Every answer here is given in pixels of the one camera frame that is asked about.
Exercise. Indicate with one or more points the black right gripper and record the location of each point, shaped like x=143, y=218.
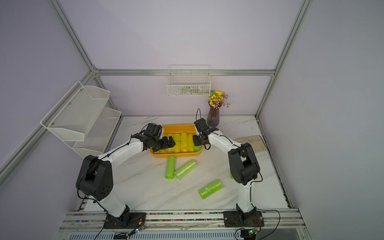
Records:
x=196, y=143

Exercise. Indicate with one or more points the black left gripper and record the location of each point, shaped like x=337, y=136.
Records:
x=166, y=145

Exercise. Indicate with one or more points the yellow trash bag roll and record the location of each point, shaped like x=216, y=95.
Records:
x=191, y=146
x=184, y=142
x=177, y=139
x=169, y=150

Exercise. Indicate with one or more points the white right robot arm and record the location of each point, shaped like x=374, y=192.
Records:
x=244, y=168

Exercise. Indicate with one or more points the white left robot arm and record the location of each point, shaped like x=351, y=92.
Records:
x=96, y=177

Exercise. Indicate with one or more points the yellow plastic storage box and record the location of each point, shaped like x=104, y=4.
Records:
x=177, y=129

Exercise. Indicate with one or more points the purple glass vase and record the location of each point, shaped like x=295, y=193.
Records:
x=213, y=118

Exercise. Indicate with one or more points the yellow and purple flowers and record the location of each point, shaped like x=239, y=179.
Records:
x=218, y=99

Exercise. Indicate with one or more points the beige work glove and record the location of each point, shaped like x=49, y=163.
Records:
x=255, y=141

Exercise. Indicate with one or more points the white mesh lower shelf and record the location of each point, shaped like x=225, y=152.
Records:
x=100, y=134

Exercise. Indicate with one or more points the white mesh shelf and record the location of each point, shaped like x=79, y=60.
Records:
x=72, y=118
x=100, y=134

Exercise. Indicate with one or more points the white mesh upper shelf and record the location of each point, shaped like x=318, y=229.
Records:
x=72, y=118

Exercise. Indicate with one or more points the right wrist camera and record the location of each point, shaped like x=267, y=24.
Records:
x=201, y=126

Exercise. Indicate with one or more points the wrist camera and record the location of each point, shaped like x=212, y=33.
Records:
x=154, y=131
x=201, y=126

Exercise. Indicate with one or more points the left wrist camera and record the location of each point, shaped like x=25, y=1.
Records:
x=154, y=131

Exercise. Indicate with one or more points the white wire wall basket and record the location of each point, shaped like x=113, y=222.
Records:
x=189, y=80

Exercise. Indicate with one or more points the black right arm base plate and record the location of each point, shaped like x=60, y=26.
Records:
x=235, y=219

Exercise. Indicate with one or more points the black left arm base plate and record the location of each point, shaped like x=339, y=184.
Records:
x=126, y=221

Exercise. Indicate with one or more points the aluminium rail frame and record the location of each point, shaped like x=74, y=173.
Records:
x=185, y=225

